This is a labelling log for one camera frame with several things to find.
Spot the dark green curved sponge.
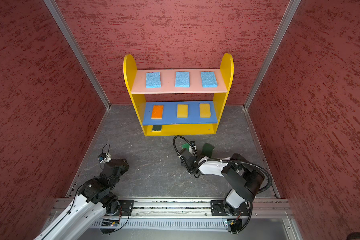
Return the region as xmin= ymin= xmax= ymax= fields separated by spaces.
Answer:
xmin=152 ymin=125 xmax=162 ymax=132
xmin=201 ymin=143 xmax=215 ymax=158

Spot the orange sponge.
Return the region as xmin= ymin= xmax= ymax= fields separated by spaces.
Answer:
xmin=151 ymin=105 xmax=164 ymax=120

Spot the blue sponge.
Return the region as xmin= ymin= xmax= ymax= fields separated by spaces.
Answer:
xmin=175 ymin=72 xmax=190 ymax=88
xmin=146 ymin=72 xmax=161 ymax=89
xmin=201 ymin=72 xmax=218 ymax=88

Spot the green yellow scrub sponge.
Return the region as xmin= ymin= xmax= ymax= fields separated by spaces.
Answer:
xmin=182 ymin=144 xmax=190 ymax=150

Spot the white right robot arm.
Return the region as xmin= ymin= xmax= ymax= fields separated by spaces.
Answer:
xmin=177 ymin=149 xmax=272 ymax=216

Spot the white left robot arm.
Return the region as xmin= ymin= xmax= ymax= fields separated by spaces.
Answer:
xmin=35 ymin=178 xmax=120 ymax=240

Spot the yellow wooden shelf unit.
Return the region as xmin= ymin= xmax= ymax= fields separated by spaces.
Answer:
xmin=123 ymin=53 xmax=234 ymax=137

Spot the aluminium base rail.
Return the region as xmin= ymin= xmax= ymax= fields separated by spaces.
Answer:
xmin=44 ymin=198 xmax=302 ymax=240

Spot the aluminium corner frame post left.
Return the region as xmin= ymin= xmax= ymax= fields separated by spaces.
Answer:
xmin=44 ymin=0 xmax=112 ymax=111

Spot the aluminium corner frame post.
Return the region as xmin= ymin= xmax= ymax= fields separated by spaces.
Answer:
xmin=244 ymin=0 xmax=301 ymax=111
xmin=44 ymin=0 xmax=112 ymax=111

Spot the aluminium corner frame post right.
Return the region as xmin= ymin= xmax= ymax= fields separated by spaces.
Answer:
xmin=244 ymin=0 xmax=301 ymax=111

